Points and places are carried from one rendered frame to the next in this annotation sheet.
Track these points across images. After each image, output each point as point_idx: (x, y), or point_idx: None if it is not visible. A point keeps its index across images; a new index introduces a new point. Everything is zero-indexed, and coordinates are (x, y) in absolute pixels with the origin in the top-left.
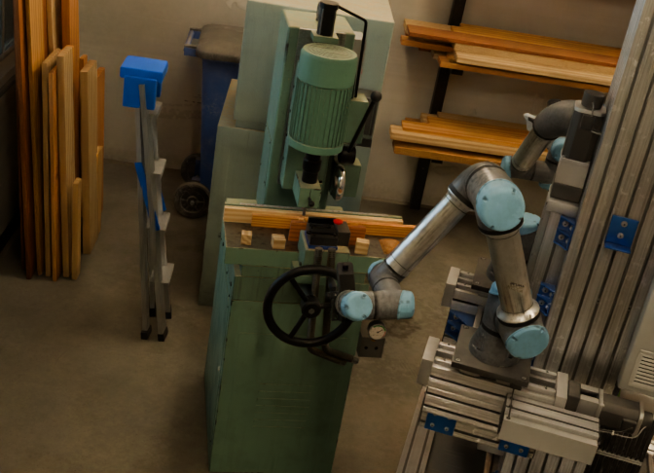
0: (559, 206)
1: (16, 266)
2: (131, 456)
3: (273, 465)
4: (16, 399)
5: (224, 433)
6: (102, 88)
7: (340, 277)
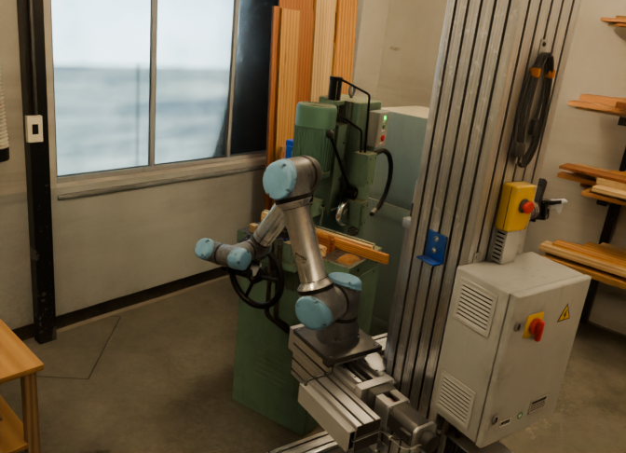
0: (409, 224)
1: None
2: (201, 372)
3: (267, 411)
4: (183, 324)
5: (238, 372)
6: None
7: (239, 242)
